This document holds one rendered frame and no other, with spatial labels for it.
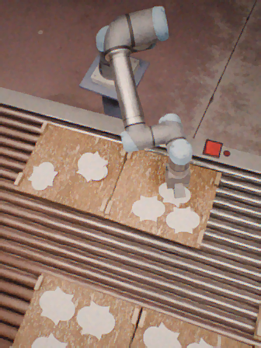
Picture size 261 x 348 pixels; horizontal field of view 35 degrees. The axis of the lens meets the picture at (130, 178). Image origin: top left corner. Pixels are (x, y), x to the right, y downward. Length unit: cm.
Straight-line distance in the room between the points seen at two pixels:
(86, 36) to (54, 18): 33
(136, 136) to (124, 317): 68
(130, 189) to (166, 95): 149
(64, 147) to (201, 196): 64
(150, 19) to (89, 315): 109
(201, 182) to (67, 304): 74
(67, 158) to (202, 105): 150
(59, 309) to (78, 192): 48
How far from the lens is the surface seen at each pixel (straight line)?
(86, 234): 173
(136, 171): 179
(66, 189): 179
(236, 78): 328
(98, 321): 164
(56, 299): 167
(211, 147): 187
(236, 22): 364
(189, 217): 171
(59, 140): 191
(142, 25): 153
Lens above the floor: 256
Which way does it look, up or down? 66 degrees down
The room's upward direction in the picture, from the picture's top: 6 degrees counter-clockwise
